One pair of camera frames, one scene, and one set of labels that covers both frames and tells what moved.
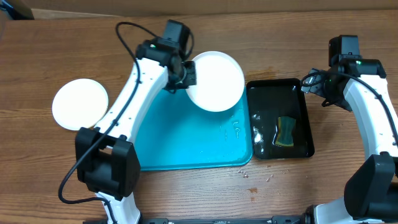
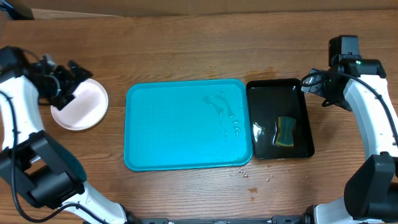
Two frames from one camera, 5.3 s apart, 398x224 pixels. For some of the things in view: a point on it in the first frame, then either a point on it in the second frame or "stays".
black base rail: (300, 219) stays
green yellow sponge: (286, 127) stays
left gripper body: (188, 77) → (56, 88)
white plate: (220, 82) → (86, 109)
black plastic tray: (270, 100) stays
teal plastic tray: (176, 133) stays
